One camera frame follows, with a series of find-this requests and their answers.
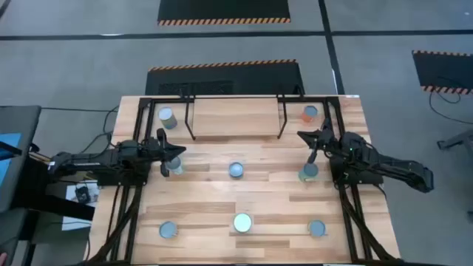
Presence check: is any dark grey side table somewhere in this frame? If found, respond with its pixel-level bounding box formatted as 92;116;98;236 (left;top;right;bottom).
0;105;42;214

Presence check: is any blue-grey lidded tin can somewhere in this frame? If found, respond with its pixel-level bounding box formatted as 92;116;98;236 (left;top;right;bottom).
307;219;327;238

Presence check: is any blue panel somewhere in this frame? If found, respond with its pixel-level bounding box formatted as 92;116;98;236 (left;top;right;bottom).
0;132;23;188

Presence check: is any white vegetable label can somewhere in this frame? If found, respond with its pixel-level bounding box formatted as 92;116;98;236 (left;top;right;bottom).
157;106;178;130

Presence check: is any dark stand leg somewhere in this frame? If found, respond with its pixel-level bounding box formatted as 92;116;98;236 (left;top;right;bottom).
437;129;473;152

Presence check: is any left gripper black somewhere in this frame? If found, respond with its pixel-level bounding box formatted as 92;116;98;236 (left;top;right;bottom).
146;128;187;179

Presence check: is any short teal tuna can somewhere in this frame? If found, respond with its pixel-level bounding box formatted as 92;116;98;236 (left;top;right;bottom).
228;161;245;179

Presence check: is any green gradient label can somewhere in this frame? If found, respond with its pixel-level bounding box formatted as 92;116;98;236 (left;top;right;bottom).
298;162;320;183

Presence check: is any blue cherries can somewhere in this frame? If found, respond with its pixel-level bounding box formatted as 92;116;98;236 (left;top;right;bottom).
165;155;185;176

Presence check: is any black floor cable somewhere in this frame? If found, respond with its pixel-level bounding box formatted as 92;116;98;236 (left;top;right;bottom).
40;105;121;154
428;88;473;125

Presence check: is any white-lidded tin can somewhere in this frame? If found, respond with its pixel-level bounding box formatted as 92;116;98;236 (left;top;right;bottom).
232;212;253;234

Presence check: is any small black device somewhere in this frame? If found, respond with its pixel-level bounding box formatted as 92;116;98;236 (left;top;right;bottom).
75;186;92;204

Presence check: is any black aluminium table frame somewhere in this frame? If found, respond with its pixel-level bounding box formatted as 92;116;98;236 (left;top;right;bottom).
83;94;404;266

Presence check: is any yellow black beans can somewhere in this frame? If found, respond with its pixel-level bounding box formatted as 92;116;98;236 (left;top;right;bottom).
158;220;179;239

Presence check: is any black hazard-striped floor mat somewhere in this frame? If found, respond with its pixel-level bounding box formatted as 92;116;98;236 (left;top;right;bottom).
411;50;473;96
144;58;306;96
157;0;292;27

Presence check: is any orange label can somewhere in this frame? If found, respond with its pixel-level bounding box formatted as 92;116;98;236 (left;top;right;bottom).
300;105;319;124

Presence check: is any white paper sheet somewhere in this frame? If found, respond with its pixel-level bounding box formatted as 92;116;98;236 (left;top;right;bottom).
61;180;101;232

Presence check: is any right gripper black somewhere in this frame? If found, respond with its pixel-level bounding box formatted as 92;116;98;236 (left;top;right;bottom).
297;118;341;164

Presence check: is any wooden shelf with black legs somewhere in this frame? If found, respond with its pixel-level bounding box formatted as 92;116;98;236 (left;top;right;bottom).
179;86;306;141

